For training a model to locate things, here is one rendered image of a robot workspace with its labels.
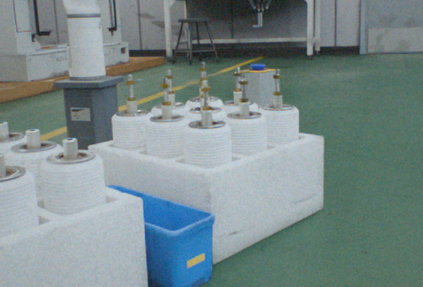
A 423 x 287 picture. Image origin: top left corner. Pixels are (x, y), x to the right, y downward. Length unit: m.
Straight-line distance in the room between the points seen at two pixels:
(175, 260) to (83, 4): 0.86
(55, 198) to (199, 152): 0.31
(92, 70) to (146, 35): 5.38
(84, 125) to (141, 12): 5.43
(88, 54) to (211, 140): 0.60
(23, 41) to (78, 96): 2.36
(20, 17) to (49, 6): 3.73
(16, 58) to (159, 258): 2.99
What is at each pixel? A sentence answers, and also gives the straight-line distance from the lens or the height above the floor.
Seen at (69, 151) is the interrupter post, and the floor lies 0.26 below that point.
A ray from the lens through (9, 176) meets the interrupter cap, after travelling 0.80.
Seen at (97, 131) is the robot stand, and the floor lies 0.16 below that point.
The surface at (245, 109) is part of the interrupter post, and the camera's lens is 1.14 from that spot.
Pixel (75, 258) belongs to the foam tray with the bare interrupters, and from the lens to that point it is 0.83.
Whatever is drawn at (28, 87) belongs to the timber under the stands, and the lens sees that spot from 3.65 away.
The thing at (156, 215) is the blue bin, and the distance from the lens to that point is 1.07.
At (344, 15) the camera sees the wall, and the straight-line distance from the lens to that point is 6.29.
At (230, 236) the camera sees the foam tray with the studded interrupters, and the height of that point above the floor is 0.04.
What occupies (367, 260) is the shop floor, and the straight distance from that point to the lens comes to 1.08.
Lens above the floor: 0.46
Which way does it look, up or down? 12 degrees down
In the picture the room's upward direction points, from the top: 2 degrees counter-clockwise
